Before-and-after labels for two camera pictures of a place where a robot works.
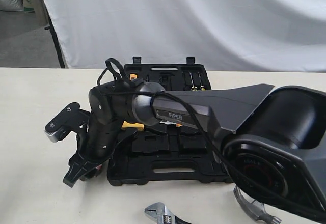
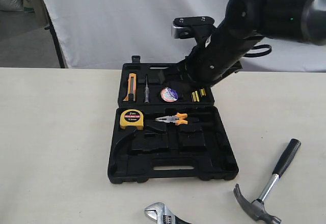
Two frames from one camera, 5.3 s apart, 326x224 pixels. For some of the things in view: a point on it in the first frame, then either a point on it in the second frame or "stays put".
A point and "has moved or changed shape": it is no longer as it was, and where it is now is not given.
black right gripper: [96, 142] to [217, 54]
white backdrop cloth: [226, 25] stays put
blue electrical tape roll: [99, 169] has moved or changed shape
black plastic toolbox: [168, 153] stays put
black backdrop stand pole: [52, 29] stays put
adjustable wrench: [159, 212] stays put
